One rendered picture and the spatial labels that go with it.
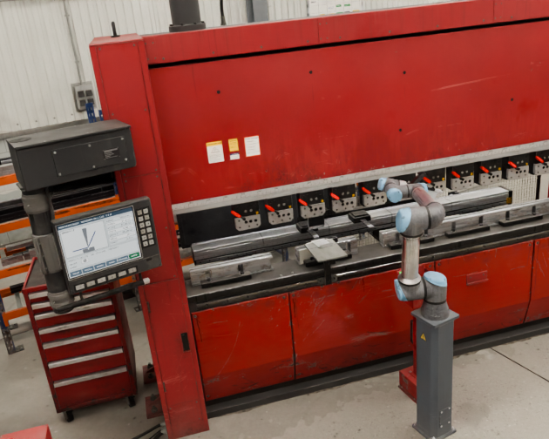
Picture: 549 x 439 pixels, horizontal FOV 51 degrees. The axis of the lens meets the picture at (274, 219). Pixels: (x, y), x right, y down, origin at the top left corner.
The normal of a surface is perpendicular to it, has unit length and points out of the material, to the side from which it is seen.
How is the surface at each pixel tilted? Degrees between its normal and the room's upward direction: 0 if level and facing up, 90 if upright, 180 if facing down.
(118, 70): 90
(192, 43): 90
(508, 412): 0
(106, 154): 90
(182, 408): 90
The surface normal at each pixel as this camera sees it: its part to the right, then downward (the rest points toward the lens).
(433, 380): -0.26, 0.37
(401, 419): -0.09, -0.93
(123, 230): 0.53, 0.26
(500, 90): 0.26, 0.33
